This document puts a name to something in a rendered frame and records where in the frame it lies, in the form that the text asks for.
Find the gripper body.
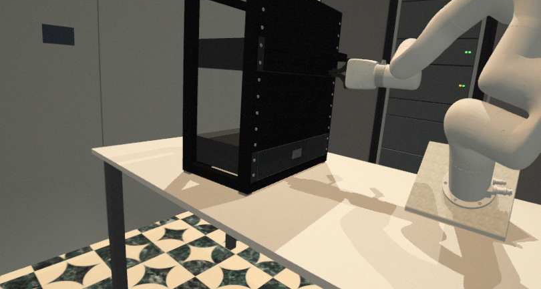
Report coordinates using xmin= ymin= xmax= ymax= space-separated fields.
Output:
xmin=345 ymin=59 xmax=379 ymax=89

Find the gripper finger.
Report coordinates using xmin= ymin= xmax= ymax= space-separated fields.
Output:
xmin=329 ymin=58 xmax=350 ymax=73
xmin=329 ymin=73 xmax=348 ymax=89

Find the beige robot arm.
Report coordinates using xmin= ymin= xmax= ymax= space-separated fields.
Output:
xmin=374 ymin=0 xmax=541 ymax=210

